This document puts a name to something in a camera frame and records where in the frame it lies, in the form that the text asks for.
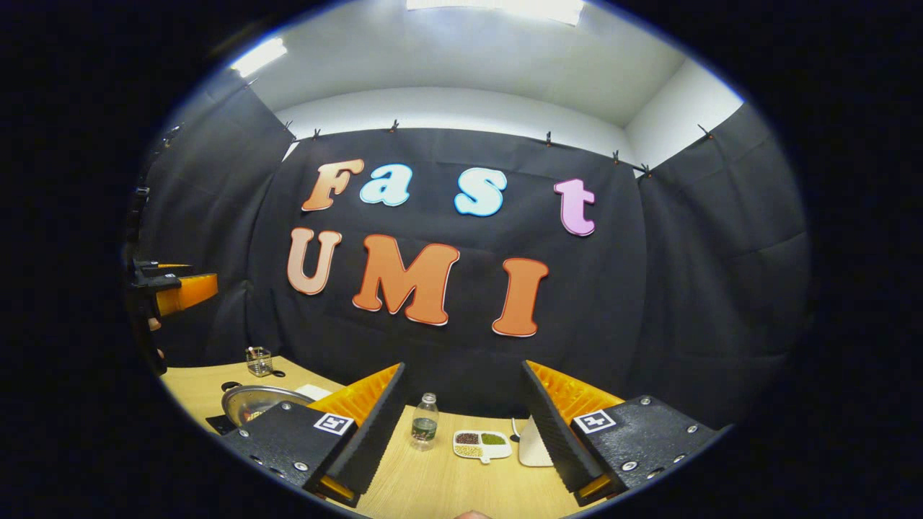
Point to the ceiling light panel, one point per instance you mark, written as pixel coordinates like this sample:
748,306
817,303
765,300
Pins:
505,7
259,56

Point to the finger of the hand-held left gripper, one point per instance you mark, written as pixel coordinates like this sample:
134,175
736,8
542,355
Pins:
187,292
173,267

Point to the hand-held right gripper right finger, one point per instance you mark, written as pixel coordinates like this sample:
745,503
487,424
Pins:
555,432

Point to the white divided bean dish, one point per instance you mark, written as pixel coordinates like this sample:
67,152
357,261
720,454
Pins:
482,445

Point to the steel pot with soybeans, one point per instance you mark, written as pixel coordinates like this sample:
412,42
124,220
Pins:
259,400

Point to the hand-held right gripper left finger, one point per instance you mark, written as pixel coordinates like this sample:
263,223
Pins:
375,432

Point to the row of small backdrop clips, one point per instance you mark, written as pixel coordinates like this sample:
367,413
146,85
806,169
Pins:
394,127

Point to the black induction cooktop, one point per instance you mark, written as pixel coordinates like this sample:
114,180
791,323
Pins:
216,424

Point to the clear plastic water bottle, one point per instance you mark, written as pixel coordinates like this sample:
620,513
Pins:
425,425

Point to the white toaster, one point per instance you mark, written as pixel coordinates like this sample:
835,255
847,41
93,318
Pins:
535,443

